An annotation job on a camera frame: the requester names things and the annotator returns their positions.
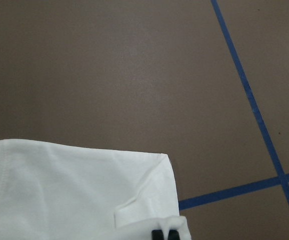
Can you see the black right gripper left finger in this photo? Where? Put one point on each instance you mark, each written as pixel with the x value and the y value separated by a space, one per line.
pixel 157 234

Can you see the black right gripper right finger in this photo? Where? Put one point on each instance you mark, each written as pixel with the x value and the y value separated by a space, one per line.
pixel 173 235

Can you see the white long-sleeve printed shirt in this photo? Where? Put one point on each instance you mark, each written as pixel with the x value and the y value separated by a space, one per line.
pixel 51 191

